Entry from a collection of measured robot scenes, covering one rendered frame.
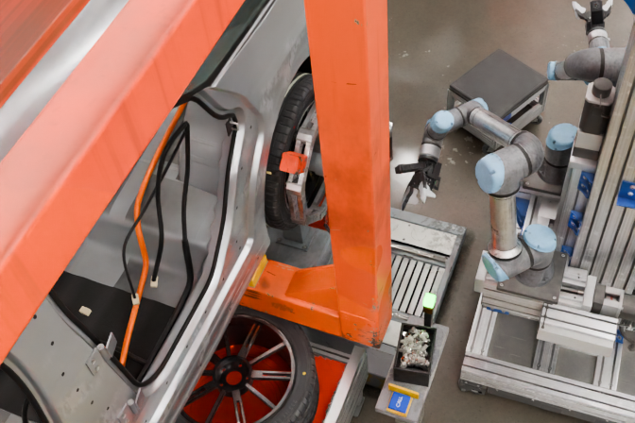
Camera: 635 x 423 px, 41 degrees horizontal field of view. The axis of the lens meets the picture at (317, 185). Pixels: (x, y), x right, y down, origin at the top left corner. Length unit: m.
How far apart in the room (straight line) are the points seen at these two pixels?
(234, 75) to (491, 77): 2.11
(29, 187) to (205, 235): 2.08
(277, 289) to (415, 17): 2.55
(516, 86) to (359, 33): 2.52
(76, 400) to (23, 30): 1.68
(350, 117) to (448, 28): 3.08
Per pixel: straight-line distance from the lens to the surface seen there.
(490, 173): 2.72
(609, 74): 3.11
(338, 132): 2.39
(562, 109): 4.94
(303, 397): 3.35
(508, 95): 4.49
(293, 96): 3.32
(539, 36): 5.36
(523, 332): 3.83
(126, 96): 1.19
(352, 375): 3.50
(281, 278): 3.40
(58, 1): 0.92
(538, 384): 3.71
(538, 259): 3.08
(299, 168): 3.19
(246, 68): 2.81
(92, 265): 3.48
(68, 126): 1.17
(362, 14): 2.06
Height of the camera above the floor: 3.54
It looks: 51 degrees down
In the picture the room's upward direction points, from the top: 7 degrees counter-clockwise
